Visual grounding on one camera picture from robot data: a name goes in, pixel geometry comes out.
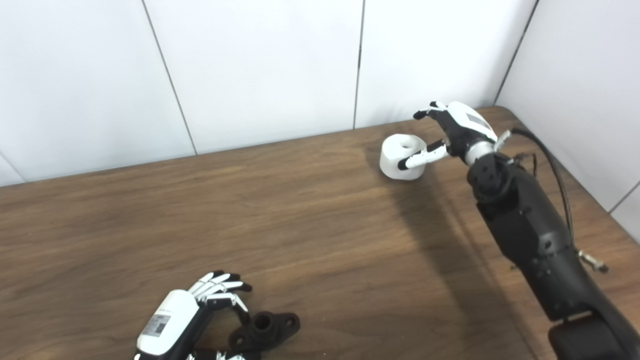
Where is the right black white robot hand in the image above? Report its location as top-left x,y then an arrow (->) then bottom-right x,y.
397,101 -> 499,171

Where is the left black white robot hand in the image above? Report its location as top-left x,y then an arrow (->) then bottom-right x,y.
134,270 -> 261,360

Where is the round white plastic piece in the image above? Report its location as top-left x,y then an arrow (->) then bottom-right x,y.
379,133 -> 428,181

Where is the black plastic holder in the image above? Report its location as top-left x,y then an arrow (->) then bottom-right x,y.
228,311 -> 301,352

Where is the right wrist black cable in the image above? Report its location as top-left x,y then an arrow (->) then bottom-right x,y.
495,127 -> 609,274

